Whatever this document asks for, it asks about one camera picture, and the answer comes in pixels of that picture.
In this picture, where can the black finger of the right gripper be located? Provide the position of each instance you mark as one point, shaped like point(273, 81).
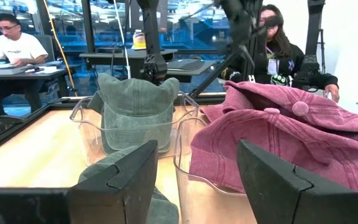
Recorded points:
point(247, 56)

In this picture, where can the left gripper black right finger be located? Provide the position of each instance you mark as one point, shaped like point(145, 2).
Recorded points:
point(291, 202)

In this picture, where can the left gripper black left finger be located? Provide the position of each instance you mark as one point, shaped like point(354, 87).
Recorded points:
point(73, 208)

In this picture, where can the green baseball cap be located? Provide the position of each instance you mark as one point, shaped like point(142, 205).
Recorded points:
point(135, 93)
point(163, 211)

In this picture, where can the white ID badge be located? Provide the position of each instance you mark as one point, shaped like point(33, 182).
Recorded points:
point(272, 66)

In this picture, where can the person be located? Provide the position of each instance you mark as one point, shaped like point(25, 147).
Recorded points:
point(278, 46)
point(17, 46)

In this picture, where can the grey small table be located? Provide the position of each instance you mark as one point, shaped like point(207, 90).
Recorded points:
point(208, 67)

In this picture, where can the grey laptop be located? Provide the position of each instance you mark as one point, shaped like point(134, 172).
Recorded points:
point(185, 64)

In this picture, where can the black tripod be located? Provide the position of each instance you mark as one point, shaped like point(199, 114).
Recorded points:
point(322, 46)

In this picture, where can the clear plastic bin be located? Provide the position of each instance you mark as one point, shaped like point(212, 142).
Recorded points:
point(197, 202)
point(85, 130)

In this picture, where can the yellow labelled bottle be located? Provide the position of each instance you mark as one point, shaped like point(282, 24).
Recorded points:
point(139, 40)

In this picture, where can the black chair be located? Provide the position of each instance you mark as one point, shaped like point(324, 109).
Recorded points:
point(5, 123)

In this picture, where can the black side desk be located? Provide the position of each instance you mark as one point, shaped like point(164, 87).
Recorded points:
point(120, 55)

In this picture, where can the white paper sheet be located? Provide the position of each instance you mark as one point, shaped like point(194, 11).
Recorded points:
point(48, 70)

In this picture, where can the dark office desk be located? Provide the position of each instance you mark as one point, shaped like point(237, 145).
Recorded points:
point(26, 75)

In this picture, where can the grey book stack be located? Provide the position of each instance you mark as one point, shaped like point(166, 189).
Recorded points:
point(11, 71)

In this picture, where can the black window pillar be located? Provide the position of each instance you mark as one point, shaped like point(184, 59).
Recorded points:
point(88, 25)

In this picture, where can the grey office chair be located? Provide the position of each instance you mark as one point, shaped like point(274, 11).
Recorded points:
point(47, 46)

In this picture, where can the black frame post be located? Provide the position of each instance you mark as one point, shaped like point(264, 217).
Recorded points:
point(154, 62)

